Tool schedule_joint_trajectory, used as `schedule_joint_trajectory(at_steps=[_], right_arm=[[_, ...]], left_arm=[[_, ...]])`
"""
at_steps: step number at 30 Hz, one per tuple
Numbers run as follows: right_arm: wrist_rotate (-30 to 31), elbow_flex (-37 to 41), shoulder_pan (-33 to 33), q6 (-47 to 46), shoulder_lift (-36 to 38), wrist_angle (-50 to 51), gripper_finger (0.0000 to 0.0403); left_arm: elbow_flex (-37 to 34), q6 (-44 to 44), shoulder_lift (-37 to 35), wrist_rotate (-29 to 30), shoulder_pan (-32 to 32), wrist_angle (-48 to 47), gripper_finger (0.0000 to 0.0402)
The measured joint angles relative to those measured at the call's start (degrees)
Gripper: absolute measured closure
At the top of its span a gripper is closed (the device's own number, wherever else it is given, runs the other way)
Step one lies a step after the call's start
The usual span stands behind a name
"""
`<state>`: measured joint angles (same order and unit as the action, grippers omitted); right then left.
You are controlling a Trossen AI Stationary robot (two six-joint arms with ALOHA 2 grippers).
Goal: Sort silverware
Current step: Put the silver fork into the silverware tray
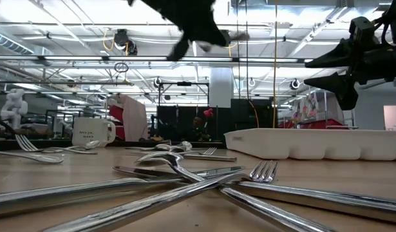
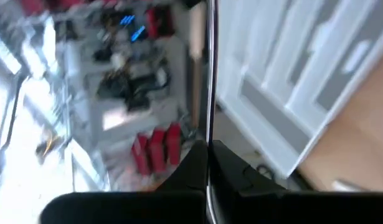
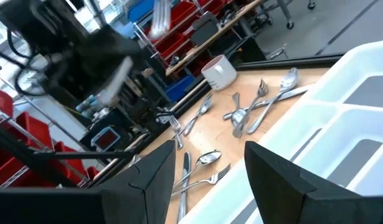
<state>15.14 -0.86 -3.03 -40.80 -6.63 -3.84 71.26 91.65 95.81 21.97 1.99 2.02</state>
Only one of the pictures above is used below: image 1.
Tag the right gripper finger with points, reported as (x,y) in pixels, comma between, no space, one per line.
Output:
(339,54)
(344,88)

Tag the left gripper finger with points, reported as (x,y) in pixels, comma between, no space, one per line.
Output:
(204,46)
(179,50)

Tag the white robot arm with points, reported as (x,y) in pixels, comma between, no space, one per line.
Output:
(14,106)

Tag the metal shelf rack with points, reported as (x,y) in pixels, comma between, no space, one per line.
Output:
(325,106)

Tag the red storage bin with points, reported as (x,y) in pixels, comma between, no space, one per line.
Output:
(326,123)

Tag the colourful poster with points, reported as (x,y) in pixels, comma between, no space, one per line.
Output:
(308,108)

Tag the white square column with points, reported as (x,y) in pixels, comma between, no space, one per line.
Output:
(221,87)

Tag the white cutlery tray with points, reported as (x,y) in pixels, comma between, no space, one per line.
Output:
(313,143)

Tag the red robot hand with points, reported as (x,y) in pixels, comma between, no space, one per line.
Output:
(209,112)

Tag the black partition panels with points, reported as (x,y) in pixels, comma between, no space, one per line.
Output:
(172,122)

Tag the person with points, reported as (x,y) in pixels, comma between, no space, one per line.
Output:
(197,124)

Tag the black cabinet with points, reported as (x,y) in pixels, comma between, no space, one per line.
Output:
(242,112)

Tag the white and red cart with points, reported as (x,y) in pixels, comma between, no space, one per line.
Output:
(133,119)

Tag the white ceramic mug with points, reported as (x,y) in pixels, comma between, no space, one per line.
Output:
(88,129)

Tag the black metal stand frame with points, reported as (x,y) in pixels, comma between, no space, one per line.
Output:
(184,83)

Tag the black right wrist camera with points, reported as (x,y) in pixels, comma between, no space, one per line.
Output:
(362,29)

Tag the black aluminium table frame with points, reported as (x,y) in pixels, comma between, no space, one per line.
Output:
(1,145)

